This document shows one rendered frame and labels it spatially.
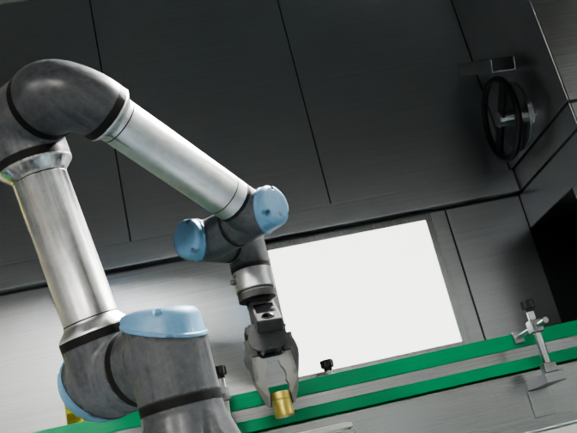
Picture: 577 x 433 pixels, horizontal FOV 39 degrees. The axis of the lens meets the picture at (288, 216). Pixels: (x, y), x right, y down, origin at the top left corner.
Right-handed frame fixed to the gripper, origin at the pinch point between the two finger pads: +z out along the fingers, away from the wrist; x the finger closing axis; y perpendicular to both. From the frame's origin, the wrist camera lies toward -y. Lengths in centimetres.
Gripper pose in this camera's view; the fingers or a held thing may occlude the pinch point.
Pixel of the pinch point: (280, 397)
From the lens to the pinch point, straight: 147.6
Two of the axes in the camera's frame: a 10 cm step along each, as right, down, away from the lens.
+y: -0.9, 3.5, 9.3
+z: 2.3, 9.2, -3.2
